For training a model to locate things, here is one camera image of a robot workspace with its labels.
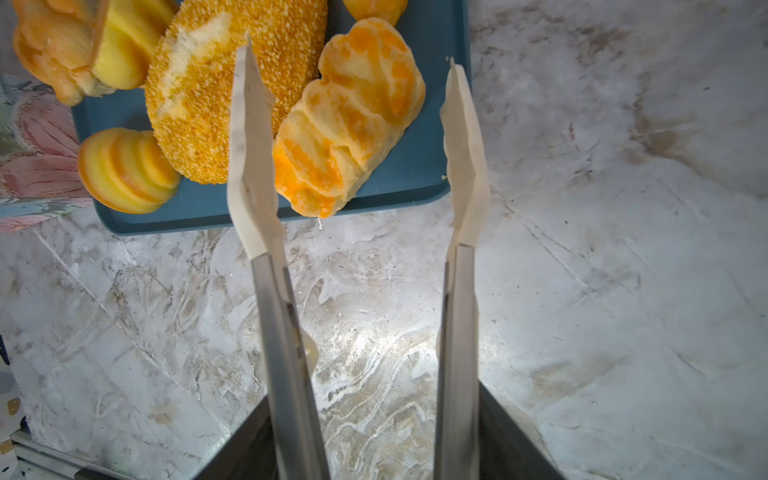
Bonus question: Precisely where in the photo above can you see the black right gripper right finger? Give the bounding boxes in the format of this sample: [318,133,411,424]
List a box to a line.
[479,383,564,480]

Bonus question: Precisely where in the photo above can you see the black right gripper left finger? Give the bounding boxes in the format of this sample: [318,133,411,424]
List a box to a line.
[195,397,276,480]

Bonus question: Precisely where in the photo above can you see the metal tongs with white tips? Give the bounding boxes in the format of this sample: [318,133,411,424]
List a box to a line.
[227,46,490,479]

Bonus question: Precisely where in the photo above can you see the floral paper bag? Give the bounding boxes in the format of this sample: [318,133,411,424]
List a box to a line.
[1,74,92,233]

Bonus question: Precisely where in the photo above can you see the braided twisted bread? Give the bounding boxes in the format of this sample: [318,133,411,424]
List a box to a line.
[272,18,426,218]

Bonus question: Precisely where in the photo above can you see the striped croissant bread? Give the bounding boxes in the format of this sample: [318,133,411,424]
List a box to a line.
[77,127,181,214]

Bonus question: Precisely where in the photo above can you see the knotted flower bread roll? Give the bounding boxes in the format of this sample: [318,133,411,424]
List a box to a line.
[12,0,114,107]

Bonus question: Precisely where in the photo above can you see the large sesame oval loaf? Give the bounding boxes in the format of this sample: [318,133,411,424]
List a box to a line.
[145,0,328,184]

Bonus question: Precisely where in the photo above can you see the small round bun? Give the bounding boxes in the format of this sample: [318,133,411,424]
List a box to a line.
[90,0,179,90]

